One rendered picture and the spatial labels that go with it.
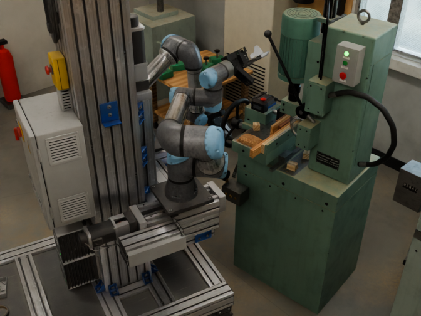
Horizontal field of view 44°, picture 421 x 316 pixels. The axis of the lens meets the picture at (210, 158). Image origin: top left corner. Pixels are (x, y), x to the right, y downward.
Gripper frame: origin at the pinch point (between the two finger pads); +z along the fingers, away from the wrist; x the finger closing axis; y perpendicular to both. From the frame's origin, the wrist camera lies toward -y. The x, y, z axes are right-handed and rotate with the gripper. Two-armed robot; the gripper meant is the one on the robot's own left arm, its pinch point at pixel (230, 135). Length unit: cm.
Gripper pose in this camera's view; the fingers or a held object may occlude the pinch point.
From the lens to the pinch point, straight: 303.8
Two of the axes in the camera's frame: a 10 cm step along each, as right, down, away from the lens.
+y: -3.8, 5.3, 7.5
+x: -6.4, 4.3, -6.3
